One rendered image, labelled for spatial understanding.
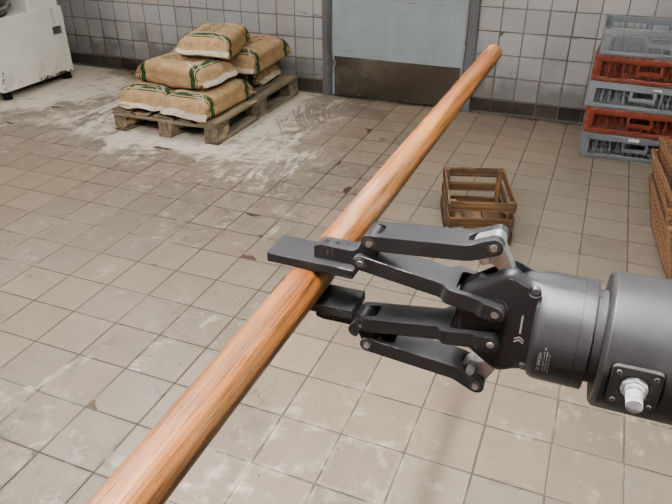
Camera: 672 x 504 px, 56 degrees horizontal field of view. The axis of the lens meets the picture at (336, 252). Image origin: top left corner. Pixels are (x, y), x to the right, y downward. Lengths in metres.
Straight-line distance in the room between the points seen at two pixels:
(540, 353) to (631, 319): 0.06
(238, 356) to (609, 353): 0.22
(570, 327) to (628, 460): 1.71
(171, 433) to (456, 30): 4.44
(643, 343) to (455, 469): 1.56
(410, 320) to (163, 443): 0.21
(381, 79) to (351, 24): 0.45
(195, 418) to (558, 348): 0.23
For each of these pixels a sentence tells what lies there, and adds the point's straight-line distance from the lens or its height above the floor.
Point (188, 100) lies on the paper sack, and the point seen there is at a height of 0.26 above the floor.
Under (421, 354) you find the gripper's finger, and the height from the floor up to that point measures 1.15.
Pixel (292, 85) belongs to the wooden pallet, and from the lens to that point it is 5.02.
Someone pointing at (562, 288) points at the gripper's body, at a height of 1.23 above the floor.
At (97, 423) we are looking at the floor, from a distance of 2.18.
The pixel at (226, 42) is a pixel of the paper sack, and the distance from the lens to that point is 4.32.
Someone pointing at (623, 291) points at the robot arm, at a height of 1.24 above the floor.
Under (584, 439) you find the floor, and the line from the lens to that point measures 2.14.
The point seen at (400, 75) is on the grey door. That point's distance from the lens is 4.87.
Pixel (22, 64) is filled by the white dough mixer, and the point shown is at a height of 0.23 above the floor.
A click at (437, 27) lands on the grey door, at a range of 4.73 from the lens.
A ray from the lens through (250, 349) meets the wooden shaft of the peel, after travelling 0.41.
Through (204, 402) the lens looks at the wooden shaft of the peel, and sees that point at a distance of 0.37.
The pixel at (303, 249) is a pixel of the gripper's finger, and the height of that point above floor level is 1.22.
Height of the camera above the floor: 1.46
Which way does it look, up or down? 31 degrees down
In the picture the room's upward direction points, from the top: straight up
